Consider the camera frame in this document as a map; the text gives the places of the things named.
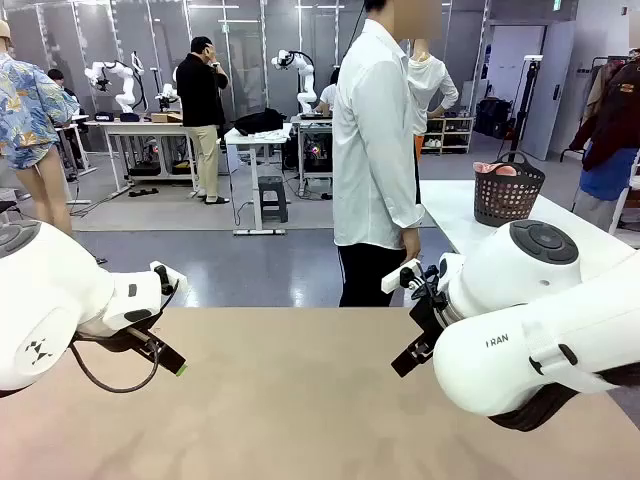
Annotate beige coat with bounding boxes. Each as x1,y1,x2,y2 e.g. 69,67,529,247
581,62,619,127

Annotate white frame rack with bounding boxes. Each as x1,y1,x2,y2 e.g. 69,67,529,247
608,149,640,236

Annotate computer with coloured lights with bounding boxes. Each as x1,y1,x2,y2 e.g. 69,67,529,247
301,130,334,174

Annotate mannequin in floral shirt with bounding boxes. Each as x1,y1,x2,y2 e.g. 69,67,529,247
0,19,81,237

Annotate person in white shirt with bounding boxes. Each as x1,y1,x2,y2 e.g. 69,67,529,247
332,0,444,309

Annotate man in black long-sleeve shirt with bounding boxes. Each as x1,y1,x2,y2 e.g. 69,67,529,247
175,35,232,206

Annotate grey plastic stool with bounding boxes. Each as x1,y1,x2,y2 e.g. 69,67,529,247
257,175,290,224

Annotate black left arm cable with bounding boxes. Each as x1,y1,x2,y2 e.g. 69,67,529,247
68,279,181,395

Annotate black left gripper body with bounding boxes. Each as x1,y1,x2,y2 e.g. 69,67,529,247
74,322,169,359

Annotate white standing desk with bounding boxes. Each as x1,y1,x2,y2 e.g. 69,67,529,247
224,122,294,237

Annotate person's right forearm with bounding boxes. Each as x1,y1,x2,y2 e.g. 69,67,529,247
383,159,427,233

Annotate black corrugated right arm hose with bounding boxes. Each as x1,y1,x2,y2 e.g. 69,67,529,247
487,367,640,433

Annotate long white background desk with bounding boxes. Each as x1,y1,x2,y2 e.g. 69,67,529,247
83,118,202,199

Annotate mannequin in white hoodie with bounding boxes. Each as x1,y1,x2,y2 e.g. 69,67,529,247
407,38,460,162

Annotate wooden shoe shelf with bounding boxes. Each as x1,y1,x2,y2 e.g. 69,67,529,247
422,115,476,155

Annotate black perforated laundry basket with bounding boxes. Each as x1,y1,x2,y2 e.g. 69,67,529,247
473,151,547,228

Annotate person's right hand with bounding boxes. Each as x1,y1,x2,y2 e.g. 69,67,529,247
402,227,426,264

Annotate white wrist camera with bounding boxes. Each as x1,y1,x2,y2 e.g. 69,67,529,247
380,258,442,301
149,260,189,297

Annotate large white table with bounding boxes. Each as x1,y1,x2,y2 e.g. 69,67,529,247
418,179,639,267

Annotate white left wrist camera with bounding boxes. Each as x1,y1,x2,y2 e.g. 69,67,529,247
149,260,189,297

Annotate blue garment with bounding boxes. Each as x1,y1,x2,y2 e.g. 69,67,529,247
579,147,640,202

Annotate seated person in white top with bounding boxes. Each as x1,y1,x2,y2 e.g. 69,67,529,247
318,67,342,117

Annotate black tripod stand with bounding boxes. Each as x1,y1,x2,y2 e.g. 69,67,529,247
508,55,544,162

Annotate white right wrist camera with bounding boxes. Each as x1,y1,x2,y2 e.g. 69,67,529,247
380,258,442,301

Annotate dark maroon jacket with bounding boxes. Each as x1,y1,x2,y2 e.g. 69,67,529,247
569,59,640,172

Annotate black suitcases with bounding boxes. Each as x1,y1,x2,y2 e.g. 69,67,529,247
474,97,514,140

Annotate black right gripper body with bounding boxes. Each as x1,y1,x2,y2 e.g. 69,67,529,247
408,292,454,347

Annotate pink towel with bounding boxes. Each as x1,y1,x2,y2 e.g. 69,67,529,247
474,160,519,178

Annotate black bag on desk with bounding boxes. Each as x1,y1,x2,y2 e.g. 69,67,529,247
233,107,288,137

